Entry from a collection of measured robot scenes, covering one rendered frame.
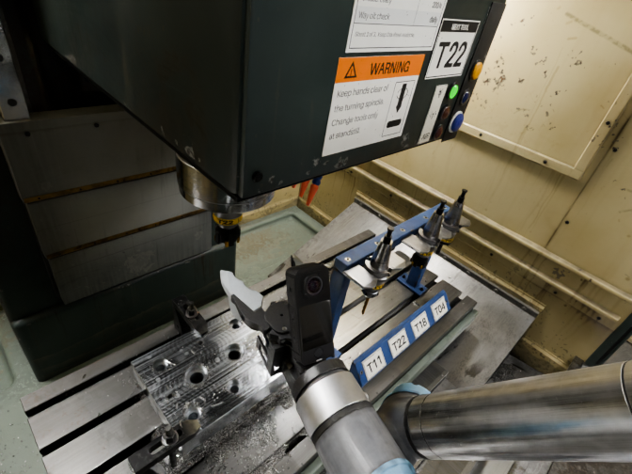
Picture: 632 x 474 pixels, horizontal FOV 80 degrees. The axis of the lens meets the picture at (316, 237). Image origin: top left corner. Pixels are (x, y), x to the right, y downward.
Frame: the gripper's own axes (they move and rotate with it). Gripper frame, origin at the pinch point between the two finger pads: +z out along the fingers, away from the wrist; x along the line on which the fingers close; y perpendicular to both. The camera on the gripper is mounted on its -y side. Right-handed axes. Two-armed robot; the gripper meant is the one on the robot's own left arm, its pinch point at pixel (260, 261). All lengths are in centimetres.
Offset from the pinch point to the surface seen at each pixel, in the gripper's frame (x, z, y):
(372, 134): 12.6, -2.0, -20.3
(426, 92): 22.4, 0.8, -24.4
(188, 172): -7.0, 12.0, -9.0
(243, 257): 33, 88, 84
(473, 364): 81, -6, 66
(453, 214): 64, 15, 14
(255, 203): 1.9, 7.8, -4.9
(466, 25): 26.7, 2.0, -32.6
